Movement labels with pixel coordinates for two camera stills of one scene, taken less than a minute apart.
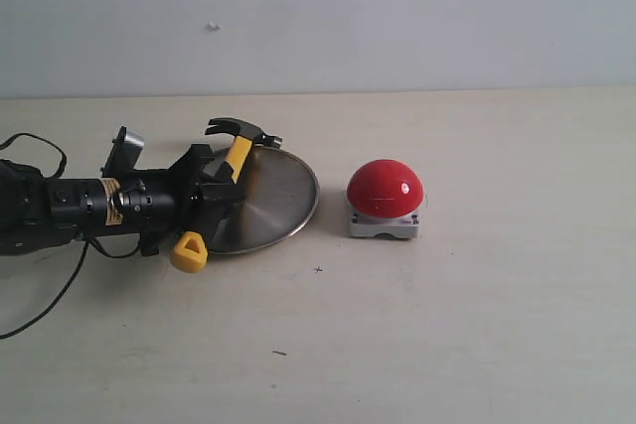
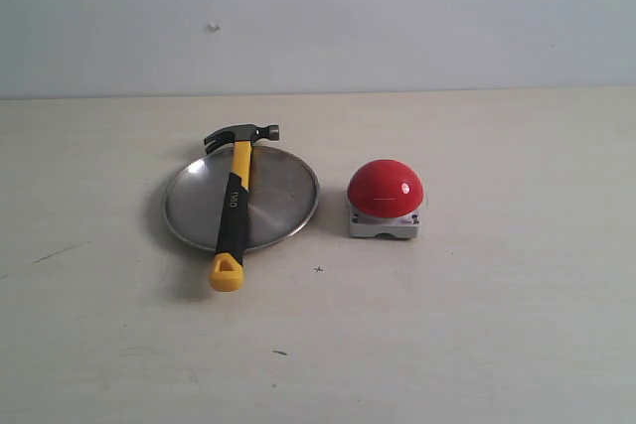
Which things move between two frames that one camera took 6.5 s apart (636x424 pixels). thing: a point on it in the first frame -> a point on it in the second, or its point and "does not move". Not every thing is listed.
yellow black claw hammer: x=190 y=250 -> x=227 y=270
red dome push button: x=384 y=198 does not move
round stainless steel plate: x=280 y=199 does not move
